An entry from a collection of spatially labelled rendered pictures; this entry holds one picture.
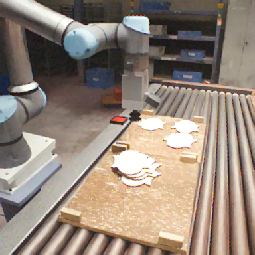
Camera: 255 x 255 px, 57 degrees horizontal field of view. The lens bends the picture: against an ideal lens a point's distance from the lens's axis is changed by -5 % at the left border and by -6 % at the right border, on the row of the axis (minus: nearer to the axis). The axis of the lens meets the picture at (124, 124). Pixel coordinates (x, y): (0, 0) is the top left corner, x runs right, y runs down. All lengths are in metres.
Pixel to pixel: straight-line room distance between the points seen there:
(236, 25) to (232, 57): 0.62
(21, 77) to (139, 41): 0.47
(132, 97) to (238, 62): 4.84
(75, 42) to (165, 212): 0.51
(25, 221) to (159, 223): 0.37
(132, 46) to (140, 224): 0.48
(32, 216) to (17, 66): 0.52
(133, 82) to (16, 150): 0.49
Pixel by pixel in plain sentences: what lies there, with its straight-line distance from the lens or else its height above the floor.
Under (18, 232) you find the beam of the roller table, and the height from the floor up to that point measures 0.92.
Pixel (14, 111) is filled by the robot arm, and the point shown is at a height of 1.14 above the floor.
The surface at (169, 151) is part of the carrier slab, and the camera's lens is 1.01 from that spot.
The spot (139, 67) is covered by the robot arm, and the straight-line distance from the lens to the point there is 0.73.
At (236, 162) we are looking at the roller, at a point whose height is 0.92.
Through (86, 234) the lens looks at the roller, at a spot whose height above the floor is 0.91.
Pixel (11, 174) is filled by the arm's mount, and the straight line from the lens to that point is 0.93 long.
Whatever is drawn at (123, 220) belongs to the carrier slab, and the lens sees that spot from 0.70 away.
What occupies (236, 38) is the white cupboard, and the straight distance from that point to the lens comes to 5.46.
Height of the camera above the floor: 1.43
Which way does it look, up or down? 24 degrees down
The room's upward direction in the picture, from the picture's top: straight up
